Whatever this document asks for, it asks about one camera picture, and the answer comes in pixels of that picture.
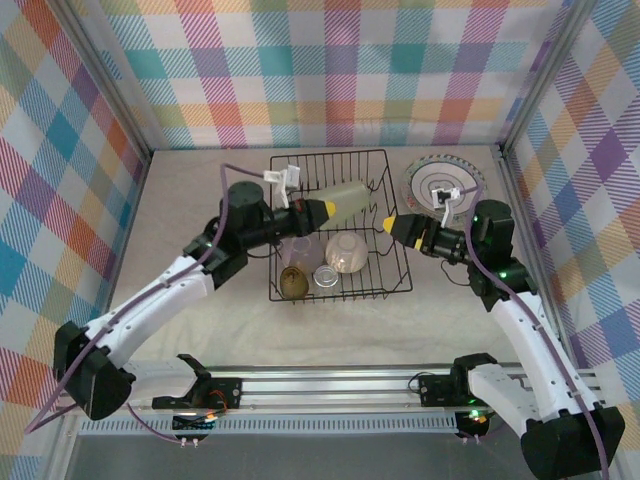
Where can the pale green tumbler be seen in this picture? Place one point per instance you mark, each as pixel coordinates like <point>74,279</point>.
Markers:
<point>350,200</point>

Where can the pink translucent cup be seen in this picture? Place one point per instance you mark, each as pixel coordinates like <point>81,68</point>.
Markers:
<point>307,252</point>

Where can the cream bowl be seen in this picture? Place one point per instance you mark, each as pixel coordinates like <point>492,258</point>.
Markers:
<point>345,252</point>

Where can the clear glass cup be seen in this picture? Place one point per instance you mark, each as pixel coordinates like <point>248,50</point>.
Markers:
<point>326,276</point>

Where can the amber textured glass cup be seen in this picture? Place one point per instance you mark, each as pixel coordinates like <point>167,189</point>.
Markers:
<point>294,282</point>

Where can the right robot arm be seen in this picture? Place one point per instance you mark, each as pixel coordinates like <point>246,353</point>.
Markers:
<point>525,340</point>

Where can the black controller board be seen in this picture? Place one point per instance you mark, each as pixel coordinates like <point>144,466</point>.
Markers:
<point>192,424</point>
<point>475,422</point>

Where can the aluminium side rail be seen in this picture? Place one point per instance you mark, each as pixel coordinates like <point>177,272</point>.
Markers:
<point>510,190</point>

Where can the aluminium corner post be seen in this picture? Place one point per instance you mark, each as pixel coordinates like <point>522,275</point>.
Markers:
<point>545,75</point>
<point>107,75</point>

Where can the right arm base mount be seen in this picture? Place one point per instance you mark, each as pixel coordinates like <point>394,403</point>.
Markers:
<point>435,390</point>

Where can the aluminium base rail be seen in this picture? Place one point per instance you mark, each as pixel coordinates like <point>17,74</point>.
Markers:
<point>325,390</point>

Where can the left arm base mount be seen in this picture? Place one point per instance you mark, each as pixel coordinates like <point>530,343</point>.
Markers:
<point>230,390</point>

